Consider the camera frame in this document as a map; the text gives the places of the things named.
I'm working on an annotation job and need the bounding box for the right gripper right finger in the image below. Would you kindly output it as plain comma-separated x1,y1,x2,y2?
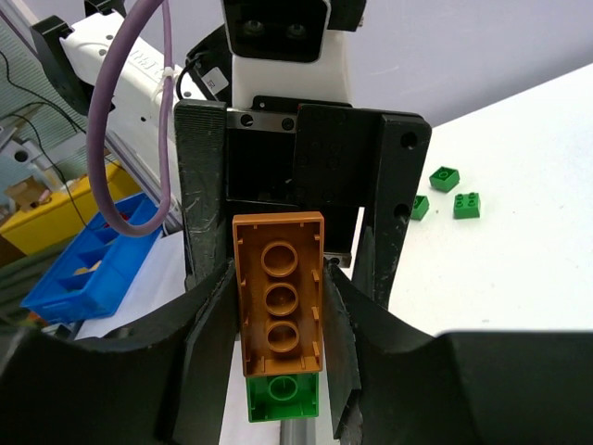
323,264,592,444

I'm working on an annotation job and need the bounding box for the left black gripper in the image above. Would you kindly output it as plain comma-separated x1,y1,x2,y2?
173,95,432,309

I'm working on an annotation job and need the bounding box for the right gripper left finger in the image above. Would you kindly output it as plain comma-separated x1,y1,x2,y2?
1,262,237,444

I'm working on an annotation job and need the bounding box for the green lego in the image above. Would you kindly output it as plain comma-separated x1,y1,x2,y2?
246,373,319,423

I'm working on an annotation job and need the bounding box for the orange lego brick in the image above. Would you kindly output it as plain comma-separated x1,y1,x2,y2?
233,211,325,377

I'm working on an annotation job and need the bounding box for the green two-by-three lego brick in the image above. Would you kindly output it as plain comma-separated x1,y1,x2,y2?
410,195,430,222

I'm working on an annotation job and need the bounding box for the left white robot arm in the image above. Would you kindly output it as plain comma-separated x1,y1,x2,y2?
31,1,432,307

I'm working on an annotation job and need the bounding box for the blue plastic organizer tray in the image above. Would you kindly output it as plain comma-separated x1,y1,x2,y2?
20,213,162,324

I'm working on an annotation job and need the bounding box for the green lego cube left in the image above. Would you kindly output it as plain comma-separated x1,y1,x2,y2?
429,166,461,193

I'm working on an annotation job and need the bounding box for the green square lego brick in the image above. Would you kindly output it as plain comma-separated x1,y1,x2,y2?
453,192,481,220

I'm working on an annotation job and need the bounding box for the yellow plastic box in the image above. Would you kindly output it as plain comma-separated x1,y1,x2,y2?
0,159,140,256

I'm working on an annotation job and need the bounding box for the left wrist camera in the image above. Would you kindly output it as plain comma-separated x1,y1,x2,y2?
221,0,366,109

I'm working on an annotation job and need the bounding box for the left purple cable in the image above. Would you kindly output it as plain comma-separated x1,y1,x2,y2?
85,0,175,238

